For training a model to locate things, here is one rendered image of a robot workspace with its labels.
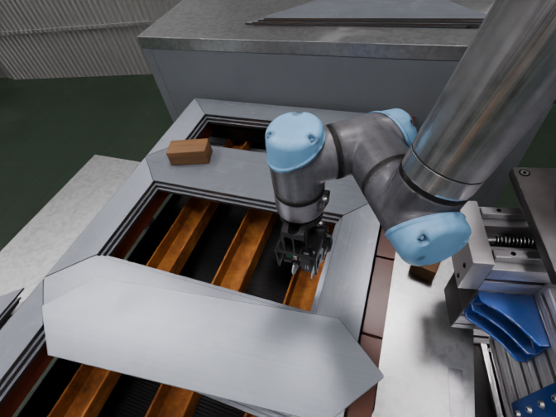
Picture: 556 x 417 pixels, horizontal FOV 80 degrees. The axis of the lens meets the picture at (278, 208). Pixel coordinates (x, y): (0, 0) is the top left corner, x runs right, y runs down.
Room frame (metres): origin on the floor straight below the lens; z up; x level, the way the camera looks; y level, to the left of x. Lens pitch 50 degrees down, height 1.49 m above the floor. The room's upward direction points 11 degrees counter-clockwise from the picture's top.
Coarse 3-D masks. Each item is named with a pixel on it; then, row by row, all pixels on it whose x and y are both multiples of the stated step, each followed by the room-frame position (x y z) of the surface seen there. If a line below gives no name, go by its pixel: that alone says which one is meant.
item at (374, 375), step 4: (368, 356) 0.17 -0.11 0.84; (368, 360) 0.16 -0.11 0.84; (368, 364) 0.16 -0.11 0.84; (372, 364) 0.15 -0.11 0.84; (368, 368) 0.15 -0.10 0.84; (372, 368) 0.15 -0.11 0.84; (376, 368) 0.15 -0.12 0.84; (368, 372) 0.14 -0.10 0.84; (372, 372) 0.14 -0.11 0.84; (376, 372) 0.14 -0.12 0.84; (380, 372) 0.14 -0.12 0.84; (368, 376) 0.14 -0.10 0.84; (372, 376) 0.13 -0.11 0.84; (376, 376) 0.13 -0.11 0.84; (380, 376) 0.13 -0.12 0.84; (368, 380) 0.13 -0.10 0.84; (372, 380) 0.13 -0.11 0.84; (376, 380) 0.13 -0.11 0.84; (380, 380) 0.13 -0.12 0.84; (368, 384) 0.12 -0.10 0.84; (372, 384) 0.12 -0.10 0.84; (368, 388) 0.12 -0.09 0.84
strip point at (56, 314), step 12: (96, 276) 0.45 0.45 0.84; (84, 288) 0.43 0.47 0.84; (60, 300) 0.41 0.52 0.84; (72, 300) 0.40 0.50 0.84; (48, 312) 0.38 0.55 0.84; (60, 312) 0.38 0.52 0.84; (72, 312) 0.37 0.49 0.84; (48, 324) 0.35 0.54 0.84; (60, 324) 0.35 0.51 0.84; (48, 336) 0.32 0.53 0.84; (48, 348) 0.30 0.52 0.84
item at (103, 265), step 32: (256, 128) 0.95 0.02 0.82; (192, 192) 0.69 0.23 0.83; (128, 224) 0.61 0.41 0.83; (96, 256) 0.51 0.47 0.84; (64, 288) 0.44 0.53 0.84; (192, 288) 0.37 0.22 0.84; (224, 288) 0.37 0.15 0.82; (320, 288) 0.32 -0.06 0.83; (32, 352) 0.30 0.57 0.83; (0, 384) 0.25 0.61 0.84; (288, 416) 0.10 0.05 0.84
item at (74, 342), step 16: (96, 288) 0.42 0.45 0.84; (112, 288) 0.41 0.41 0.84; (80, 304) 0.39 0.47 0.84; (96, 304) 0.38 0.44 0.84; (112, 304) 0.37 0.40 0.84; (80, 320) 0.35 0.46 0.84; (96, 320) 0.34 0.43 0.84; (64, 336) 0.32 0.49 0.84; (80, 336) 0.31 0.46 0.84; (96, 336) 0.30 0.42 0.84; (64, 352) 0.28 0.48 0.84; (80, 352) 0.28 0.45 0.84
